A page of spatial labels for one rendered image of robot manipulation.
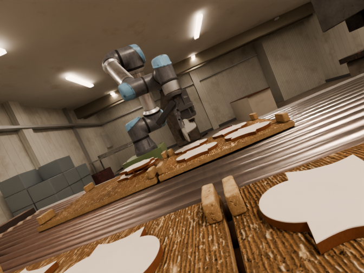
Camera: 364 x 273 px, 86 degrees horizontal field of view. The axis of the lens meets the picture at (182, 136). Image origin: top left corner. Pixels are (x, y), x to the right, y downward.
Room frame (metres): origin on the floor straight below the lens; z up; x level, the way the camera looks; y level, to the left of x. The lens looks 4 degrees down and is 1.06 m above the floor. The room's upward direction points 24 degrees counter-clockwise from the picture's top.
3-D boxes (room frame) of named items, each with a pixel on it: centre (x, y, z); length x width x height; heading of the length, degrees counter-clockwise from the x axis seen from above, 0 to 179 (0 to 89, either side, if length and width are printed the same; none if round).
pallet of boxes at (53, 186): (4.26, 2.95, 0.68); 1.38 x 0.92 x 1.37; 178
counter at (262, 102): (8.05, -3.08, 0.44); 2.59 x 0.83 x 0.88; 178
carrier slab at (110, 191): (0.76, 0.31, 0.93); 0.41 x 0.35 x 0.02; 84
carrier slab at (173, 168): (0.72, -0.11, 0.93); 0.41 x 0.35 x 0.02; 85
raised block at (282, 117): (0.57, -0.29, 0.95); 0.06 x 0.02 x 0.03; 175
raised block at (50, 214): (0.65, 0.52, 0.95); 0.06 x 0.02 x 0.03; 174
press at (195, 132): (8.80, -0.37, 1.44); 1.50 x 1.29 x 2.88; 88
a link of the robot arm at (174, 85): (0.82, -0.04, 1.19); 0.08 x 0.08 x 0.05
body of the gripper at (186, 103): (0.81, -0.05, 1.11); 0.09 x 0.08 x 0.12; 85
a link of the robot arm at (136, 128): (1.31, 0.25, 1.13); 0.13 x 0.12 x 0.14; 108
